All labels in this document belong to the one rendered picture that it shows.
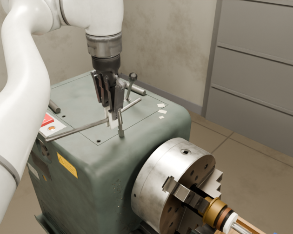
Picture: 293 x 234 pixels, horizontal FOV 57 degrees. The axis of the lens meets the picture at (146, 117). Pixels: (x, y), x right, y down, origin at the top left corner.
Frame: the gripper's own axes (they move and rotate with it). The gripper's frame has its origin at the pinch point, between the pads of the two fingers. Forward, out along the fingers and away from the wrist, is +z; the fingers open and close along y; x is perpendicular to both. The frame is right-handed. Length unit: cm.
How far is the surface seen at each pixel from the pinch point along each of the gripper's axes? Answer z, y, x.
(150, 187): 17.3, 17.1, -0.7
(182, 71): 89, -118, 200
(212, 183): 23.6, 27.4, 19.1
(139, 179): 17.4, 12.4, -0.7
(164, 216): 24.6, 23.6, -1.3
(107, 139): 9.2, -1.8, -0.9
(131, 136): 9.3, 2.7, 5.6
